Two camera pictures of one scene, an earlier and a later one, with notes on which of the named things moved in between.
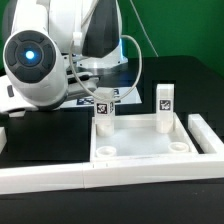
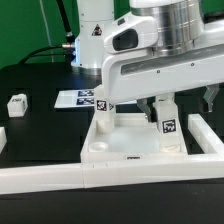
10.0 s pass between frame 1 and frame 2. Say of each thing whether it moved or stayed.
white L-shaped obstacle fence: stayed
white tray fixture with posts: moved
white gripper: moved
